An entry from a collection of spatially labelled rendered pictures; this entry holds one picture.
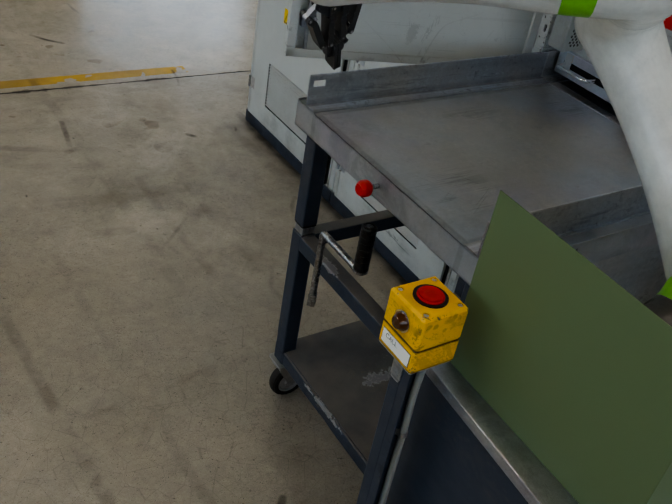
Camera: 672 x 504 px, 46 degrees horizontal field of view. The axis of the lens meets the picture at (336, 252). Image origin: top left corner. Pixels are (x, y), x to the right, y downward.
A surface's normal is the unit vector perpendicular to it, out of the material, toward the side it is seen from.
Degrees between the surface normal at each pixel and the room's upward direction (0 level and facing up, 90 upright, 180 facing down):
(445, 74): 90
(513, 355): 90
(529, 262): 90
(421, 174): 0
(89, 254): 0
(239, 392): 0
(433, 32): 90
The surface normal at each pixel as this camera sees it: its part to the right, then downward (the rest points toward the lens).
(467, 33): 0.22, 0.59
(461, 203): 0.15, -0.81
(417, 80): 0.52, 0.56
